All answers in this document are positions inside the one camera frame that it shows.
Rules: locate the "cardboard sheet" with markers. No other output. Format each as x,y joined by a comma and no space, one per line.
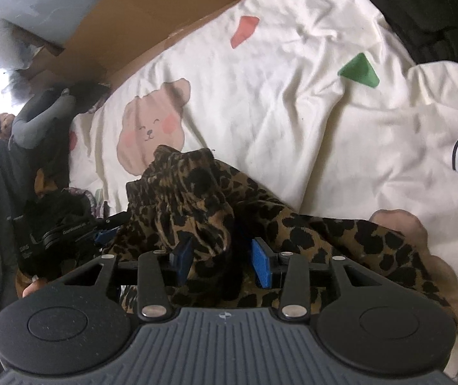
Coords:
152,16

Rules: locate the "black folded clothes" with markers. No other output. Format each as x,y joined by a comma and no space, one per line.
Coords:
433,8

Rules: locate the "small bear plush with sunglasses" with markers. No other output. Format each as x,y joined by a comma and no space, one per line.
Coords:
0,124

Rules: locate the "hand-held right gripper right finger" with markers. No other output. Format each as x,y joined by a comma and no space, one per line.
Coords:
261,264

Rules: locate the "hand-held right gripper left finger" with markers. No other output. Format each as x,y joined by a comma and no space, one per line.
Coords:
182,260

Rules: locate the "leopard print skirt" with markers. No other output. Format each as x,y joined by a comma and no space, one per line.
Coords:
196,208

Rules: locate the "purple floral cloth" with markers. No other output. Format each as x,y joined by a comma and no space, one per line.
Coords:
92,200

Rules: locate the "white printed blanket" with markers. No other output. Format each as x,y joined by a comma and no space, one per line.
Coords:
293,128

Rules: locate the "person's left hand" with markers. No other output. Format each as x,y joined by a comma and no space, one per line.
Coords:
34,287

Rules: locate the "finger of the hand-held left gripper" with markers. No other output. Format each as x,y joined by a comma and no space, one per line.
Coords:
106,236

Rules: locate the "black clothes pile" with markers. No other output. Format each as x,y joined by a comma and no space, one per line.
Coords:
52,168

